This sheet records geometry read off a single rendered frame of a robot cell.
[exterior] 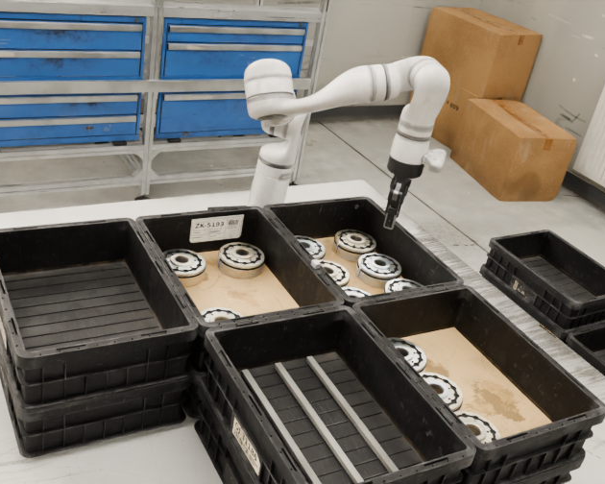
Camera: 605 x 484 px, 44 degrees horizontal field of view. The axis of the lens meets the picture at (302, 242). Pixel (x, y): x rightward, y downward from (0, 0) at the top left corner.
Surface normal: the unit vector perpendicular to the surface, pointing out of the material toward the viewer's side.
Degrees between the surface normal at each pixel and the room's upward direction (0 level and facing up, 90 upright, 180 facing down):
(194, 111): 90
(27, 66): 90
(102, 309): 0
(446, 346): 0
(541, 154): 89
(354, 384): 0
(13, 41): 90
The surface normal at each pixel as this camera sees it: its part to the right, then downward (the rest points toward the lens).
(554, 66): -0.86, 0.12
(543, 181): 0.33, 0.53
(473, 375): 0.17, -0.86
